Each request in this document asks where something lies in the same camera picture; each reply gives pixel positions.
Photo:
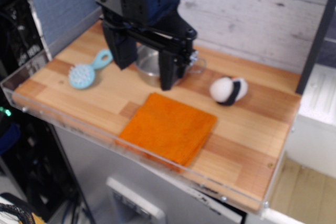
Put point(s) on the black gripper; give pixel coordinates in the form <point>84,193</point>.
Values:
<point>154,23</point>

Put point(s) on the orange towel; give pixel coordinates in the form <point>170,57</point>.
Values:
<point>167,131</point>

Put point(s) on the stainless steel pot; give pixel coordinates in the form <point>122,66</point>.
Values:
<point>147,65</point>

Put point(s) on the light blue hair brush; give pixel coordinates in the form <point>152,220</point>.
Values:
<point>82,76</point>

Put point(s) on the white plush sushi toy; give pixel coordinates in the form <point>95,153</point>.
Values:
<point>226,90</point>

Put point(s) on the black plastic crate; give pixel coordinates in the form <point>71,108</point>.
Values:
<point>20,38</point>

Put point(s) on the silver toy fridge cabinet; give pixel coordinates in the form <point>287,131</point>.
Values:
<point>118,188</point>

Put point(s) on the clear acrylic table guard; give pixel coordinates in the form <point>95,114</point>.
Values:
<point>254,104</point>

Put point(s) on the white toy sink counter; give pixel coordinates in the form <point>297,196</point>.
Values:
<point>311,141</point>

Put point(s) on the dark grey right post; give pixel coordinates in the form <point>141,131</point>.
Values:
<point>316,46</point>

